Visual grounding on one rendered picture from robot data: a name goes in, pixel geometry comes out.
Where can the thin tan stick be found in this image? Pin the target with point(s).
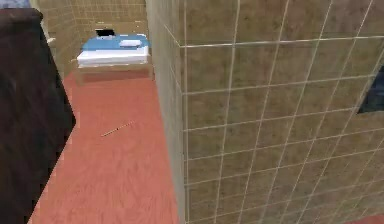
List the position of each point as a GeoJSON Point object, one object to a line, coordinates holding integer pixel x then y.
{"type": "Point", "coordinates": [116, 128]}

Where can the white pillow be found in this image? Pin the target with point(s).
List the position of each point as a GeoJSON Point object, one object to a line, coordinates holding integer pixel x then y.
{"type": "Point", "coordinates": [130, 43]}

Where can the bed with blue blanket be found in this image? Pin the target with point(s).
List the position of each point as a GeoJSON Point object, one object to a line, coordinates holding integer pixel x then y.
{"type": "Point", "coordinates": [113, 58]}

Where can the black object on bed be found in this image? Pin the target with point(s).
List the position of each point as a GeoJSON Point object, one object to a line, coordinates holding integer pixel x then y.
{"type": "Point", "coordinates": [105, 32]}

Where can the dark brown wooden furniture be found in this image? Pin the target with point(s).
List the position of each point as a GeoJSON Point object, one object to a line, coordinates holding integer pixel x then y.
{"type": "Point", "coordinates": [30, 110]}

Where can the dark blue framed picture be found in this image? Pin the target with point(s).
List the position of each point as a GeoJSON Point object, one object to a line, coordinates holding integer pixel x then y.
{"type": "Point", "coordinates": [375, 95]}

